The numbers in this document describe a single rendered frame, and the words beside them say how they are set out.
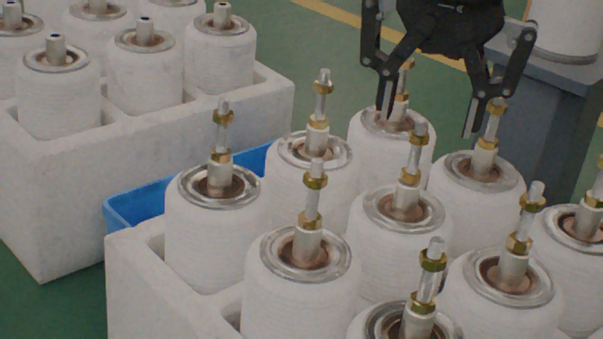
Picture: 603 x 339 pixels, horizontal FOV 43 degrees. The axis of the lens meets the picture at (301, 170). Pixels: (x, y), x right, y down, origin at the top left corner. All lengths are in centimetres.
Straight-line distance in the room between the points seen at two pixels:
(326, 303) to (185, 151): 44
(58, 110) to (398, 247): 44
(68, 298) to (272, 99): 37
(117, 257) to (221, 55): 37
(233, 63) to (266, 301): 48
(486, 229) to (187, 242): 29
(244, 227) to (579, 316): 31
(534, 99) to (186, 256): 48
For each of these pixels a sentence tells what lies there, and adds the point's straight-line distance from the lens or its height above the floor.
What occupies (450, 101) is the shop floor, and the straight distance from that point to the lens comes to 152.
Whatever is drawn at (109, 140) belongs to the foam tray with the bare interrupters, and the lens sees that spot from 92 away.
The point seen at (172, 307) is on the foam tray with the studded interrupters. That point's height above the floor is 18.
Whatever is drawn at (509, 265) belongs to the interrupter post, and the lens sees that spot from 63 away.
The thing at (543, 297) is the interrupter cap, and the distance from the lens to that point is 64.
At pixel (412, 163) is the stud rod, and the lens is 67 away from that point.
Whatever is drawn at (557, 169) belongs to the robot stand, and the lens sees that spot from 100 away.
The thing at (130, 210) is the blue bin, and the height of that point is 9.
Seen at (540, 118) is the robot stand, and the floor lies 23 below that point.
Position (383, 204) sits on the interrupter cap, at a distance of 70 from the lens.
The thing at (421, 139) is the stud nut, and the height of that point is 33.
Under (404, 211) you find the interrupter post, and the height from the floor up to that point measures 26.
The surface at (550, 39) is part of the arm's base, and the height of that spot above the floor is 32.
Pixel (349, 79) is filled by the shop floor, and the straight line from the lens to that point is 154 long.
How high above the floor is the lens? 63
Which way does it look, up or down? 31 degrees down
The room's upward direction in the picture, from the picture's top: 7 degrees clockwise
